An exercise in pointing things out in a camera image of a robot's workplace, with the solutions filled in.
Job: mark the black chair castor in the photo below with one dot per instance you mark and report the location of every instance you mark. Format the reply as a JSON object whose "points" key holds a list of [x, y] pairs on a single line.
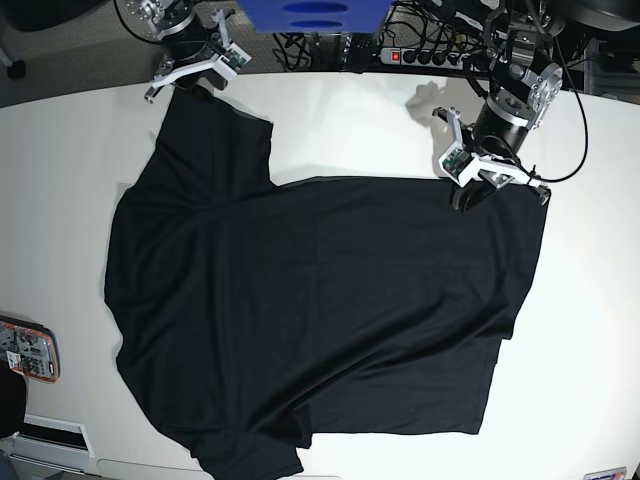
{"points": [[16, 70]]}

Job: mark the colourful sticker at table edge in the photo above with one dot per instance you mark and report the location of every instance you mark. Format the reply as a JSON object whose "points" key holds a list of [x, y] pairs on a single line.
{"points": [[611, 474]]}

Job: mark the black T-shirt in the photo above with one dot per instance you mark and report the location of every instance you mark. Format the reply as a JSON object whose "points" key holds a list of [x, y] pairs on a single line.
{"points": [[255, 316]]}

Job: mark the blue plastic box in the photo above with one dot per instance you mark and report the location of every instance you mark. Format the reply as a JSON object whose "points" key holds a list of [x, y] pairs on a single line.
{"points": [[308, 16]]}

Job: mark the white power strip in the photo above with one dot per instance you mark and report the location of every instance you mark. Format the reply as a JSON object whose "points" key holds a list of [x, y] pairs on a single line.
{"points": [[410, 57]]}

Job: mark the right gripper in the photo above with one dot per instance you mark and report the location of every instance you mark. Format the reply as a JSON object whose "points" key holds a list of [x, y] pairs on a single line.
{"points": [[191, 57]]}

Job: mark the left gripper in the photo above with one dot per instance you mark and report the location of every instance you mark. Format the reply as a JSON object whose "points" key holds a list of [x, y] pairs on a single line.
{"points": [[477, 176]]}

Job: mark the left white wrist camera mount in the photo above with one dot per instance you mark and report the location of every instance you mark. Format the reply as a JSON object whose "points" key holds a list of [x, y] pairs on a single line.
{"points": [[484, 145]]}

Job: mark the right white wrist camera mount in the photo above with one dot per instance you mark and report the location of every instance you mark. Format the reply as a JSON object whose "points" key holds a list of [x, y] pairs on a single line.
{"points": [[229, 66]]}

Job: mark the black power adapter box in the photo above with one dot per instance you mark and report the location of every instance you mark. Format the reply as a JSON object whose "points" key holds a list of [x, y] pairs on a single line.
{"points": [[360, 52]]}

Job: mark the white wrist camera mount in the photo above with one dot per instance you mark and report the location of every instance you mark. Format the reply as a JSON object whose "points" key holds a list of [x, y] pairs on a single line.
{"points": [[484, 145], [229, 66]]}

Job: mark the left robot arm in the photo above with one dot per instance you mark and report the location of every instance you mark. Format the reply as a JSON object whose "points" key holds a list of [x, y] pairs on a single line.
{"points": [[517, 80]]}

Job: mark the white tray with black slot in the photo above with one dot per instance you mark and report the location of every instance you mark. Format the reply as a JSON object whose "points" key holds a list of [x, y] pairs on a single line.
{"points": [[58, 444]]}

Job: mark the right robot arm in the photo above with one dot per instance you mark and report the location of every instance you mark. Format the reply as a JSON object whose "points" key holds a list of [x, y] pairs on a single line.
{"points": [[144, 20]]}

